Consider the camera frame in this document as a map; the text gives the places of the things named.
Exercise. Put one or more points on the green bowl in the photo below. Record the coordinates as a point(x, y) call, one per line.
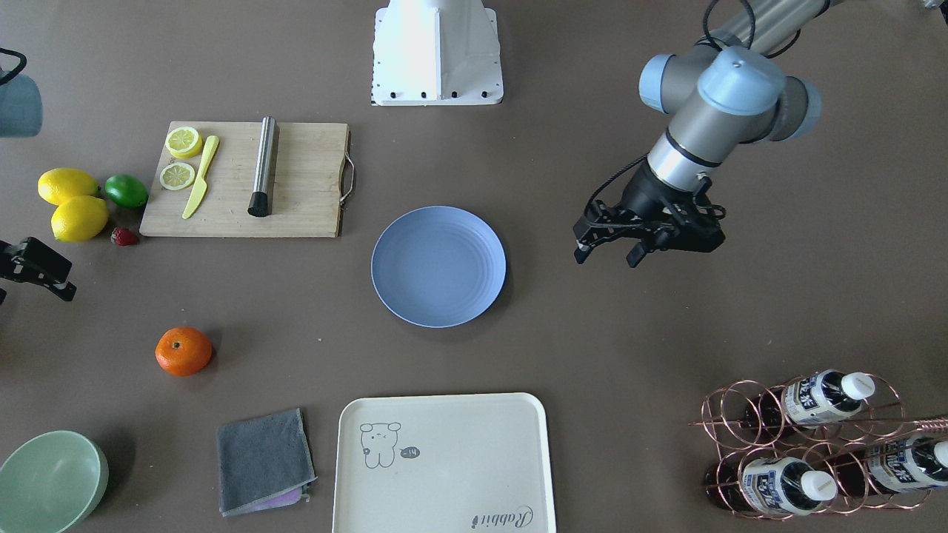
point(52, 482)

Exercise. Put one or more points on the orange fruit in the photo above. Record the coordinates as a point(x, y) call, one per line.
point(183, 351)

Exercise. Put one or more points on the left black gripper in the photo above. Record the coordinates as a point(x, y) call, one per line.
point(646, 192)

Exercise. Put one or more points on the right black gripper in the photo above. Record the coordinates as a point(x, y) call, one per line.
point(31, 265)

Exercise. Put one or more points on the cream rabbit tray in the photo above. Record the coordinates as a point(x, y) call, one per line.
point(444, 463)

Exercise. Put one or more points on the blue plate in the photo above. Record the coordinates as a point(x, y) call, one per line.
point(438, 266)

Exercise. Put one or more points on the yellow lemon near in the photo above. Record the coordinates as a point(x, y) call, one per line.
point(79, 219)

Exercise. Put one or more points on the grey folded cloth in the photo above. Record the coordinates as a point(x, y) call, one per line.
point(263, 463)

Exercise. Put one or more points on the lemon slice lower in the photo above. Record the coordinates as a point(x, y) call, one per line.
point(177, 176)

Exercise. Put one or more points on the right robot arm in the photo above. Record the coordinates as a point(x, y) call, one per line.
point(21, 113)

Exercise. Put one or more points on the yellow lemon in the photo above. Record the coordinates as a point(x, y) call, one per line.
point(79, 219)
point(59, 185)

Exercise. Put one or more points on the copper wire bottle rack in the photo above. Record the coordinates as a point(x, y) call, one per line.
point(882, 418)

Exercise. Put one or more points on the tea bottle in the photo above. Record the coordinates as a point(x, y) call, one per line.
point(914, 464)
point(825, 398)
point(770, 487)

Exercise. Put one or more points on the yellow lemon far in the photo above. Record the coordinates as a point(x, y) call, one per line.
point(59, 185)

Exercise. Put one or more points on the lemon half upper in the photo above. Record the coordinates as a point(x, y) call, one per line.
point(184, 142)

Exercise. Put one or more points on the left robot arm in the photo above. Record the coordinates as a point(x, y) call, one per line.
point(726, 91)

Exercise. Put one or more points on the red strawberry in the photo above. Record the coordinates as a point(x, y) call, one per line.
point(124, 237)

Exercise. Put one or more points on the steel muddler black tip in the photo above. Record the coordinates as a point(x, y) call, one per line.
point(260, 204)

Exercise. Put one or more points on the green lime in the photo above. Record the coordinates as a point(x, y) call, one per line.
point(126, 191)

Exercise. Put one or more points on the tea bottle upper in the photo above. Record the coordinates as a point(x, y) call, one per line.
point(825, 398)

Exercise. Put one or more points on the yellow plastic knife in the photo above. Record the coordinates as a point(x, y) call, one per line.
point(199, 187)

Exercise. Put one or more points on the bamboo cutting board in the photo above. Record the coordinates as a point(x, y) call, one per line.
point(306, 192)

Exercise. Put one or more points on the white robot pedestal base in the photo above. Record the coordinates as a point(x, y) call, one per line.
point(436, 53)

